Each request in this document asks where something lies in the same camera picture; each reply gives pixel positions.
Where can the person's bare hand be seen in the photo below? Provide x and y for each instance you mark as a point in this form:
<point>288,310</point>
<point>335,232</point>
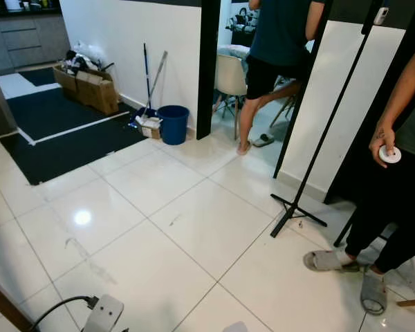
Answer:
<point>382,138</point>

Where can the white round disc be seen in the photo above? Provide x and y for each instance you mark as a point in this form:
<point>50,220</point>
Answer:
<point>390,155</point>

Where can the person's bare forearm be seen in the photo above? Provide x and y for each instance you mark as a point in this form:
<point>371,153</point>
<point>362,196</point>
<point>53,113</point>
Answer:
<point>404,90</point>

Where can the person in black trousers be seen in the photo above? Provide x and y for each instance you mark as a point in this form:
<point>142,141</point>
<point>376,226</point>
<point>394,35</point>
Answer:
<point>394,200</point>

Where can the large black floor mat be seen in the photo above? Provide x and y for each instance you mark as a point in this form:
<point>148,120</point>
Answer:
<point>69,138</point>

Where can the small black floor mat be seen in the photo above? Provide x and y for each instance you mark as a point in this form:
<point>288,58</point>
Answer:
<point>47,76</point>

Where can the black tripod stand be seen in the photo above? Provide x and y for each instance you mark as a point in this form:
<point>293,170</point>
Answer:
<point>294,205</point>

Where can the grey kitchen cabinet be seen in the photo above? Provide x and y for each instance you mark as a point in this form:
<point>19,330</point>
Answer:
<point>28,41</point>

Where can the loose grey slipper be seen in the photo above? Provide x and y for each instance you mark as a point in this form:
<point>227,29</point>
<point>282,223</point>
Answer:
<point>263,140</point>

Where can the worn grey slipper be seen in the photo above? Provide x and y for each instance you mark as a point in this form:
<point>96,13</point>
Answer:
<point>373,292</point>
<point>328,261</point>

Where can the large open cardboard box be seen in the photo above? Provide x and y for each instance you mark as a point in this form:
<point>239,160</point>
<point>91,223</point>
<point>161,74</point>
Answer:
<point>97,90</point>

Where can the person in teal shirt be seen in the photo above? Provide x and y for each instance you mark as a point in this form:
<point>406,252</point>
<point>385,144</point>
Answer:
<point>280,34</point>

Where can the white shell chair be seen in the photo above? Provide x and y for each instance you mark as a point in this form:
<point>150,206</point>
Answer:
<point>231,75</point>

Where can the brown wooden table leg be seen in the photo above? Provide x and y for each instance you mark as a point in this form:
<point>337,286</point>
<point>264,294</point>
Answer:
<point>7,308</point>

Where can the metal dish rack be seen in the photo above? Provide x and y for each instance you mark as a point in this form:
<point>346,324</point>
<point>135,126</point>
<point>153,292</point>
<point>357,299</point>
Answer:
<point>242,19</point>

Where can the small cardboard box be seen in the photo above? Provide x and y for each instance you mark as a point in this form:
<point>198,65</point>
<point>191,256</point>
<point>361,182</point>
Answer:
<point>151,128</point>

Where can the blue plastic bucket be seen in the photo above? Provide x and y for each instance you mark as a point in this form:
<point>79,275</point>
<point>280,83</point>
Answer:
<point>173,124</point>

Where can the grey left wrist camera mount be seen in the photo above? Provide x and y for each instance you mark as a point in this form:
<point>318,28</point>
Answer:
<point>104,315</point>

